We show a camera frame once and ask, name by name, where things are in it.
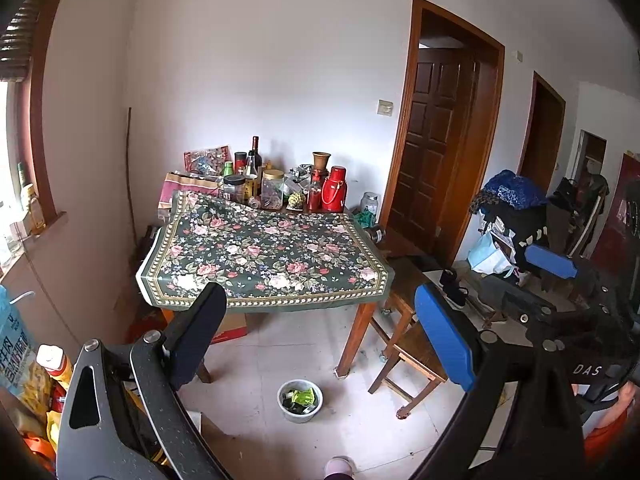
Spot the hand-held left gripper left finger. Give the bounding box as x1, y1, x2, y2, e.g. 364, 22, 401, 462
56, 281, 236, 480

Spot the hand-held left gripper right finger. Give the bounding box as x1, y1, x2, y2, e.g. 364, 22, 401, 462
410, 280, 588, 480

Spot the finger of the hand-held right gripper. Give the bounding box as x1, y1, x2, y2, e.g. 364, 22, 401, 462
501, 290, 608, 335
525, 245, 623, 311

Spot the white plastic bowl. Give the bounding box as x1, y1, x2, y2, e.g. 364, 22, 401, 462
277, 379, 324, 424

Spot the person's right forearm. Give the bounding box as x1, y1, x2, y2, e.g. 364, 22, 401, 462
582, 417, 636, 467

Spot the person's right hand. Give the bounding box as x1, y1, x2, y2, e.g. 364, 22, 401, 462
587, 382, 640, 430

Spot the small wooden stool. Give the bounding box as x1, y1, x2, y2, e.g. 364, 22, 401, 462
368, 320, 449, 420

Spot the cardboard box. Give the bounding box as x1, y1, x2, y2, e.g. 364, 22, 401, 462
210, 312, 249, 345

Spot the light blue plastic bag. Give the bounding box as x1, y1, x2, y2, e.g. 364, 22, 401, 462
467, 230, 516, 276

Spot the red door panel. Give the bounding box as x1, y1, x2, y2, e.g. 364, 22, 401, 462
590, 152, 640, 271

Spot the dark wooden bench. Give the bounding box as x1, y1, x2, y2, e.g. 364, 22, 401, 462
370, 255, 451, 361

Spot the dark hanging coat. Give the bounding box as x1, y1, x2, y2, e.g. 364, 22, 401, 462
547, 172, 611, 261

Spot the blue knitted cloth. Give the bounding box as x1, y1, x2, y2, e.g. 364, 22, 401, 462
482, 170, 548, 211

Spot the wooden table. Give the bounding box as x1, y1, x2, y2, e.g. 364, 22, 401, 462
160, 195, 396, 383

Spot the floral tablecloth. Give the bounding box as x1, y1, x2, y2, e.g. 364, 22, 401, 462
136, 191, 396, 313

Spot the white capped bottle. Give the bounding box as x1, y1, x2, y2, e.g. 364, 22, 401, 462
36, 344, 75, 388

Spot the pink patterned cloth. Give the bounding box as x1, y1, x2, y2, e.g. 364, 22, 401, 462
159, 172, 223, 211

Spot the black lidded jar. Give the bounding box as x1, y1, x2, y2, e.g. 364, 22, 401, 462
222, 175, 247, 205

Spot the brown wooden door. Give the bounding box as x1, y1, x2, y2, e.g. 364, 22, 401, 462
387, 47, 476, 261

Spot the person's pink slipper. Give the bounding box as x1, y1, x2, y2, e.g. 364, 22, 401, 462
324, 456, 357, 480

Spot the yellow label glass bottle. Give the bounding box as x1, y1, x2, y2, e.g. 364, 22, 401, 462
244, 152, 260, 198

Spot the yellow lidded clear jar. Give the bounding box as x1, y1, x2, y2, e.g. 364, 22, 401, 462
261, 169, 286, 210

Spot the blue printed bag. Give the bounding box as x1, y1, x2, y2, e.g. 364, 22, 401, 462
0, 285, 40, 396

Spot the red snack bag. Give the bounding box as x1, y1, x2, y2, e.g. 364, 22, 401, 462
183, 146, 232, 176

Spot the red thermos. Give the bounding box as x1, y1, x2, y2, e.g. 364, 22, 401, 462
321, 166, 347, 212

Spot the red sauce bottle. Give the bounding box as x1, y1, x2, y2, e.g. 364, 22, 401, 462
307, 170, 323, 211

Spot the amber oil bottle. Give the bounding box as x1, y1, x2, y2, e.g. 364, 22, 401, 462
22, 187, 47, 235

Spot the bamboo window blind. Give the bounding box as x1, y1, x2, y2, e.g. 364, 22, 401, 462
0, 0, 56, 83

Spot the wooden door frame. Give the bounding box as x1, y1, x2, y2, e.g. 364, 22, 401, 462
517, 71, 567, 196
382, 0, 506, 266

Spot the wooden window frame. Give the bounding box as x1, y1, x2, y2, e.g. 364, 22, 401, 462
27, 0, 78, 236

